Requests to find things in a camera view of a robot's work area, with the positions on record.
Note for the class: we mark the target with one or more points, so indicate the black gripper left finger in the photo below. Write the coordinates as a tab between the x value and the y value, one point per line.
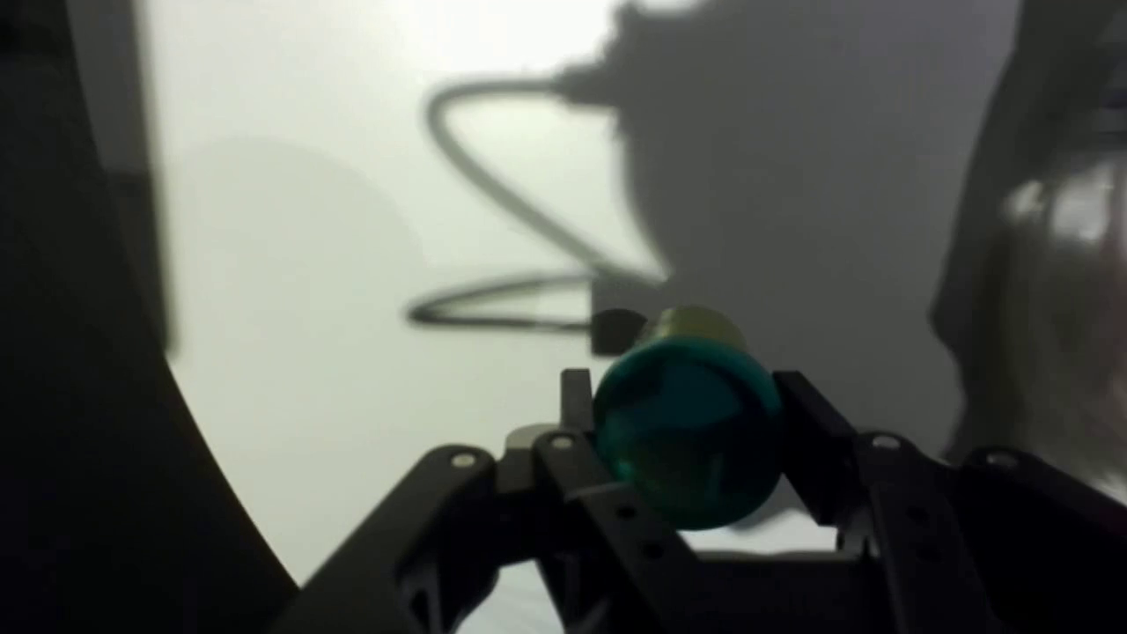
494	548

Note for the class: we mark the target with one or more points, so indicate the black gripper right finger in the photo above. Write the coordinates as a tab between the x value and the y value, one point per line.
1000	552

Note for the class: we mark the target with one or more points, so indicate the teal lid dough tub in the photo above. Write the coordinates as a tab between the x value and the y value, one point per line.
687	436

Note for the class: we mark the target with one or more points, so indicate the white plastic bag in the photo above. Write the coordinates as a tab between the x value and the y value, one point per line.
1044	319

